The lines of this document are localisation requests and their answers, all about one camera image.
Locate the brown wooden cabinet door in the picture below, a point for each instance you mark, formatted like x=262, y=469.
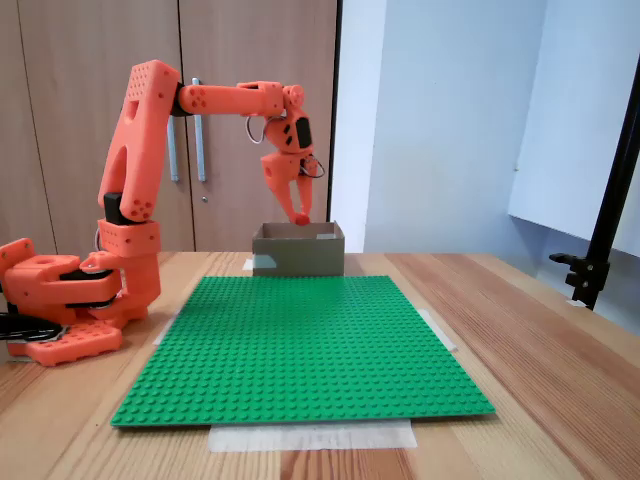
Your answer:
x=75, y=75
x=260, y=40
x=12, y=75

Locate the long masking tape strip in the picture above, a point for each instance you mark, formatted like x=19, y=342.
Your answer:
x=300, y=440

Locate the black camera stand with clamp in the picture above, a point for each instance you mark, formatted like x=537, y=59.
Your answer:
x=606, y=215

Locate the small white tape piece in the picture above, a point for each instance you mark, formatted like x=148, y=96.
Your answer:
x=576, y=303

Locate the green lego baseplate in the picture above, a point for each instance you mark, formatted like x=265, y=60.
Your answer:
x=300, y=350

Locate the black base clamp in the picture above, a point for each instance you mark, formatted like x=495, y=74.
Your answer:
x=25, y=327

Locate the brown cardboard box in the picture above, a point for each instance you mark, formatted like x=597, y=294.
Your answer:
x=300, y=260

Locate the short masking tape strip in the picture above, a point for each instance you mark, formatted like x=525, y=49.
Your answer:
x=162, y=332
x=248, y=264
x=440, y=332

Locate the red lego block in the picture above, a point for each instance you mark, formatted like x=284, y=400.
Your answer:
x=301, y=219

